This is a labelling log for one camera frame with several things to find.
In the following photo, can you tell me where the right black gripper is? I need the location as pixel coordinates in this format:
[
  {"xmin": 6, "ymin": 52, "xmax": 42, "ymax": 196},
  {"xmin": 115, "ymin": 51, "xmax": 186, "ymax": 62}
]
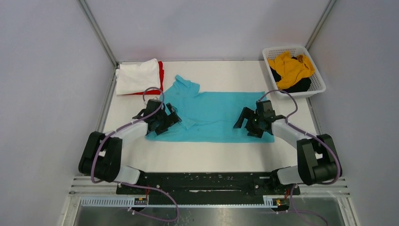
[{"xmin": 234, "ymin": 107, "xmax": 264, "ymax": 139}]

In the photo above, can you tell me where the turquoise t-shirt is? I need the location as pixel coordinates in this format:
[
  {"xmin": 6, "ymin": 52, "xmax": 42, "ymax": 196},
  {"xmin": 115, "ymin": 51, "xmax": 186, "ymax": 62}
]
[{"xmin": 146, "ymin": 75, "xmax": 275, "ymax": 143}]

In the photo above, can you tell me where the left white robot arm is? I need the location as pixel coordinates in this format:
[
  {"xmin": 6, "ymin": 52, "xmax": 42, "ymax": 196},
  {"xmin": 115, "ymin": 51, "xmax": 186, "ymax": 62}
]
[{"xmin": 78, "ymin": 99, "xmax": 182, "ymax": 194}]

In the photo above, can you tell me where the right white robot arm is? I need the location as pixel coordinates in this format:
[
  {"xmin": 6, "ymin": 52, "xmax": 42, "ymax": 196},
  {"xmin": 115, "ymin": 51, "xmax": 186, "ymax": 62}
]
[{"xmin": 233, "ymin": 100, "xmax": 342, "ymax": 194}]

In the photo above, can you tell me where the red folded t-shirt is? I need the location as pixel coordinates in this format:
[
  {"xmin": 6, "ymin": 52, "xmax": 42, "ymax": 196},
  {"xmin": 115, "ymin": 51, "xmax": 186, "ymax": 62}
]
[{"xmin": 131, "ymin": 58, "xmax": 164, "ymax": 95}]

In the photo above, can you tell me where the white folded t-shirt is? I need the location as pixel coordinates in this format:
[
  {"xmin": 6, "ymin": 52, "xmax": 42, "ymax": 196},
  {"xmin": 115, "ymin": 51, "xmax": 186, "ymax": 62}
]
[{"xmin": 115, "ymin": 58, "xmax": 161, "ymax": 95}]

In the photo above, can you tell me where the black t-shirt in basket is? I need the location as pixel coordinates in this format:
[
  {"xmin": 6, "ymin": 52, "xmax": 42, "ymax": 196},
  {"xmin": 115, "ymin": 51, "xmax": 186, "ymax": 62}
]
[{"xmin": 270, "ymin": 56, "xmax": 312, "ymax": 94}]

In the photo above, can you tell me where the white plastic basket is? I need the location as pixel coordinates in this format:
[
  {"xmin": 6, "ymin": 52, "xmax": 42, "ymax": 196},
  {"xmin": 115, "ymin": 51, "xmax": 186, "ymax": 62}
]
[{"xmin": 262, "ymin": 46, "xmax": 326, "ymax": 98}]

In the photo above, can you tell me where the yellow t-shirt in basket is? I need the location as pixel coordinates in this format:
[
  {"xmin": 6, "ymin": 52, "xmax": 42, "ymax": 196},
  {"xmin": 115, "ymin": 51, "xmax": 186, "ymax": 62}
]
[{"xmin": 267, "ymin": 51, "xmax": 316, "ymax": 91}]

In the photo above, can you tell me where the left table edge rail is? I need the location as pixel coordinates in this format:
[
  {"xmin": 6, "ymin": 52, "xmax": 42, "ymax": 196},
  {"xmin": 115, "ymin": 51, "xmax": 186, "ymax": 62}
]
[{"xmin": 95, "ymin": 65, "xmax": 119, "ymax": 132}]

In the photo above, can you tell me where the table edge rail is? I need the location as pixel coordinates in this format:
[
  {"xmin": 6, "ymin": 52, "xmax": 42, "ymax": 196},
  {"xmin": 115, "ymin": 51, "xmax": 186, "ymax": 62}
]
[
  {"xmin": 95, "ymin": 65, "xmax": 119, "ymax": 132},
  {"xmin": 307, "ymin": 97, "xmax": 336, "ymax": 177}
]

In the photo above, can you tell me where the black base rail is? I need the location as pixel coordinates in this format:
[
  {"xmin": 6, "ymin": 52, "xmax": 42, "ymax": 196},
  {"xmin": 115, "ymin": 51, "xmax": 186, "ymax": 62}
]
[{"xmin": 116, "ymin": 172, "xmax": 301, "ymax": 200}]

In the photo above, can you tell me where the right table edge rail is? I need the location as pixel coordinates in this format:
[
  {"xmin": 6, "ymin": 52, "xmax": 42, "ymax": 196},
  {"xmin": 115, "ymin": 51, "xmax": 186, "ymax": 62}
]
[{"xmin": 307, "ymin": 97, "xmax": 336, "ymax": 177}]

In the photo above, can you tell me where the white slotted cable duct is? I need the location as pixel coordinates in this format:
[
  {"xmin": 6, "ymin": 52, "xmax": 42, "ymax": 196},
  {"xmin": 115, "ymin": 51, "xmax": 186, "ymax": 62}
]
[{"xmin": 80, "ymin": 193, "xmax": 289, "ymax": 209}]

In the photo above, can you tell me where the right corner aluminium post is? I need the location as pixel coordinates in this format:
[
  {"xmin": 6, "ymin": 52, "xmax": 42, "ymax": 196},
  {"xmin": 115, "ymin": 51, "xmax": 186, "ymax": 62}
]
[{"xmin": 305, "ymin": 0, "xmax": 337, "ymax": 50}]

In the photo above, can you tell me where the corner aluminium post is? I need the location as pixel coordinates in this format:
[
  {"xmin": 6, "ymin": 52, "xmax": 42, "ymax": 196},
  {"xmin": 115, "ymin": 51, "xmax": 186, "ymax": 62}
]
[
  {"xmin": 305, "ymin": 0, "xmax": 337, "ymax": 50},
  {"xmin": 77, "ymin": 0, "xmax": 119, "ymax": 67}
]

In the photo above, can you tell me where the left corner aluminium post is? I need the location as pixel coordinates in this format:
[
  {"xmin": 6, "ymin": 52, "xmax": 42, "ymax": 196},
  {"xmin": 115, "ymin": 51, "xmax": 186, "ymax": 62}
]
[{"xmin": 77, "ymin": 0, "xmax": 119, "ymax": 67}]

